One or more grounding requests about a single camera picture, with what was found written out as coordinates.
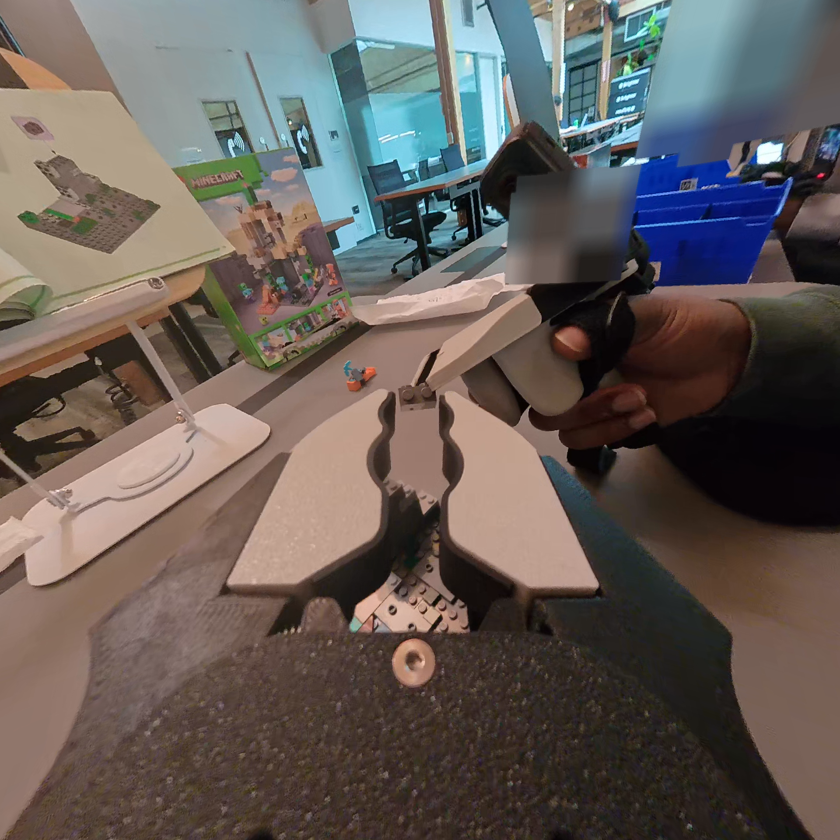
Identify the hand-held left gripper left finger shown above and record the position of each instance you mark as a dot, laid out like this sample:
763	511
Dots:
315	512

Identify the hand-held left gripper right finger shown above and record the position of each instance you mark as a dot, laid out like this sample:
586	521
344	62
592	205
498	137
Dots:
518	512

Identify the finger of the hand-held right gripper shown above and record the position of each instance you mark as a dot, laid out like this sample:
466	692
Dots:
485	331
425	369

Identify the dark grey side-stud brick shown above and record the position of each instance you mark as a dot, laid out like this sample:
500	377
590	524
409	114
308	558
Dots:
417	399

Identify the grey toy brick model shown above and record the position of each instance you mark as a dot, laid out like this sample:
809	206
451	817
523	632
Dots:
413	590

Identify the grey desk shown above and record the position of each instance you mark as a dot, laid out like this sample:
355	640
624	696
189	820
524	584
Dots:
689	590

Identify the person's right hand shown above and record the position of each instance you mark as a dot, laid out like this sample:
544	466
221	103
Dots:
682	354

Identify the white paper bag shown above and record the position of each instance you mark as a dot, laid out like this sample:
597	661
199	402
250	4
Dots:
426	302

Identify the orange toy brick figure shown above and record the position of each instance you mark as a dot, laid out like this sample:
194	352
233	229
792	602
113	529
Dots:
358	382

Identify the blue plastic bin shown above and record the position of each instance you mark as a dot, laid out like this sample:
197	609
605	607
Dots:
709	249

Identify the wooden edged office table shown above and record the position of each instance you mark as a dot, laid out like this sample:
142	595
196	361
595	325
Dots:
433	184

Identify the black office chair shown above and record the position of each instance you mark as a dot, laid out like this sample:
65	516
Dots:
453	161
400	197

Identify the white stand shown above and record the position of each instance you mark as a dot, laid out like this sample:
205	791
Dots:
164	459

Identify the colourful toy brick set box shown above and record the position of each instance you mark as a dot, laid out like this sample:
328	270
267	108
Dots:
275	262

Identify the black mesh pad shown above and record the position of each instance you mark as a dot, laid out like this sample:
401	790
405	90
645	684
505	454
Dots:
754	472

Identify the green potted plant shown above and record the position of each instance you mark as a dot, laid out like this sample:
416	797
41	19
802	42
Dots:
649	26

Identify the white sheet with green stripe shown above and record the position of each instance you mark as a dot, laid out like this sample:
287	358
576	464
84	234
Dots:
131	151

